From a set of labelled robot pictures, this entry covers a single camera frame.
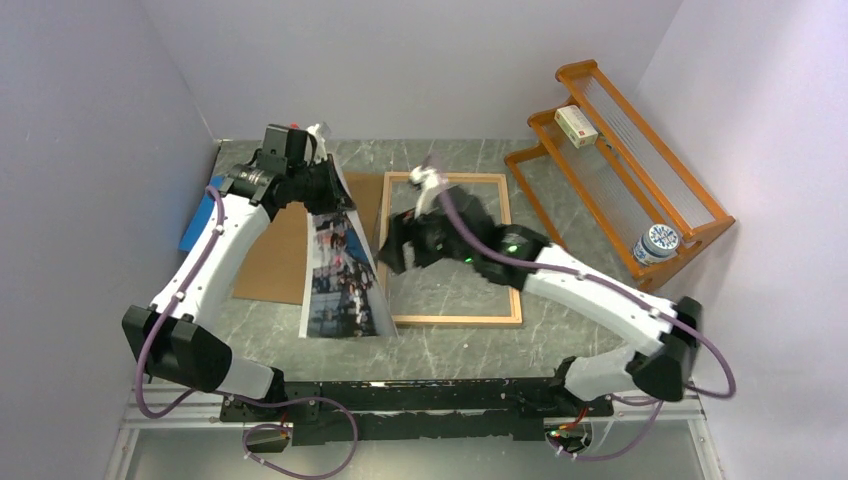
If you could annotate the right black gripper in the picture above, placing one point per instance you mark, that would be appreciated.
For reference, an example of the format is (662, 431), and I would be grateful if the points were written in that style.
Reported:
(408, 226)

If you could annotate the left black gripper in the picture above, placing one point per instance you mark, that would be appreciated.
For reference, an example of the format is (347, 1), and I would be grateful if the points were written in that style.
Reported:
(336, 199)

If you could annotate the printed photo sheet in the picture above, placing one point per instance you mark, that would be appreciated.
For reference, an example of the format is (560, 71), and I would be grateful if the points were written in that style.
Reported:
(342, 295)

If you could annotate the light wooden picture frame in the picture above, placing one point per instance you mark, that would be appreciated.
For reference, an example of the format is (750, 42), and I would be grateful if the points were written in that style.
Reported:
(448, 293)

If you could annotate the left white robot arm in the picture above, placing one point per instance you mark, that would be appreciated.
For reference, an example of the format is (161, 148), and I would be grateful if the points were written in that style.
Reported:
(170, 337)

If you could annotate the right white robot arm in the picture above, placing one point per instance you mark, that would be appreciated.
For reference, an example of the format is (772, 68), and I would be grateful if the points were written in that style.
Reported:
(659, 334)

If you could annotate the blue paper sheet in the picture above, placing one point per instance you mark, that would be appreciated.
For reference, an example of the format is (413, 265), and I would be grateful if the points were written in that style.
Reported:
(196, 225)

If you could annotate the brown cardboard backing board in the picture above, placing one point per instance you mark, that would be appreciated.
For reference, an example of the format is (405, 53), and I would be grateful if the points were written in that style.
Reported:
(274, 270)

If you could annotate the white red small box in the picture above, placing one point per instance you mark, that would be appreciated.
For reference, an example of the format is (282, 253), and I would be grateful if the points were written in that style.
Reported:
(576, 126)

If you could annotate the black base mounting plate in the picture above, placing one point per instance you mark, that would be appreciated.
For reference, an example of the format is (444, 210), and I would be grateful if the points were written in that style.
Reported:
(523, 409)

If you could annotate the orange wooden shelf rack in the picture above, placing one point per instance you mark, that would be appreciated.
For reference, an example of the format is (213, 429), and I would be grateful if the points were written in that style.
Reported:
(628, 179)

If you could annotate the blue white ceramic jar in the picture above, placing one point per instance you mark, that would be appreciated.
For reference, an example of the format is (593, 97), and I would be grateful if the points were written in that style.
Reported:
(658, 244)

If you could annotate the aluminium rail frame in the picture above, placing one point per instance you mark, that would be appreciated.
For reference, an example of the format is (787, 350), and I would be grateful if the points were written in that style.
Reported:
(189, 441)

